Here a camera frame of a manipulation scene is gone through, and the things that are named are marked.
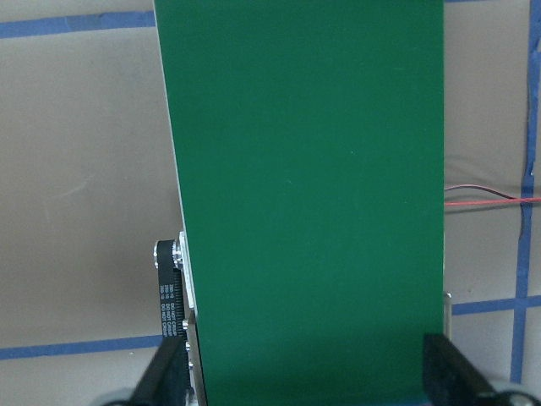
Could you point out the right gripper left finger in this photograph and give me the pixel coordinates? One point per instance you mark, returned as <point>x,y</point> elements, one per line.
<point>162,382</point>

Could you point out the black timing belt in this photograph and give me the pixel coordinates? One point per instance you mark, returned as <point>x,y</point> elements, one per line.
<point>170,290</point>

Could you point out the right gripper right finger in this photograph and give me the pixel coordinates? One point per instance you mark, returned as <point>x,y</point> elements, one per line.
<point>449,378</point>

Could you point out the green conveyor belt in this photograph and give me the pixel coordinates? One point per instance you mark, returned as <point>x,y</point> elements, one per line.
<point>309,137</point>

